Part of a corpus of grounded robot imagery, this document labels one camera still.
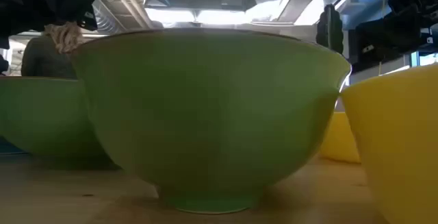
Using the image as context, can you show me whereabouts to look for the green bowl red fruit print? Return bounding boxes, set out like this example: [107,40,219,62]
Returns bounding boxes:
[70,27,352,214]
[0,75,117,169]

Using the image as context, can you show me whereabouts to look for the green cactus plant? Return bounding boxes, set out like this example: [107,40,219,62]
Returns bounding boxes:
[315,3,345,55]

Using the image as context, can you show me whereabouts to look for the person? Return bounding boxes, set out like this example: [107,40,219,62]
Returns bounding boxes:
[20,21,85,79]
[0,54,10,77]

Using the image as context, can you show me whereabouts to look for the yellow plastic bowl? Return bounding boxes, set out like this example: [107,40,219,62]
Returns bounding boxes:
[318,111,362,164]
[340,62,438,224]

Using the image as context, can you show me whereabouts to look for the ribbed flexible ventilation duct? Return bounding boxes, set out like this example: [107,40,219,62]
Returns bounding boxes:
[91,0,116,35]

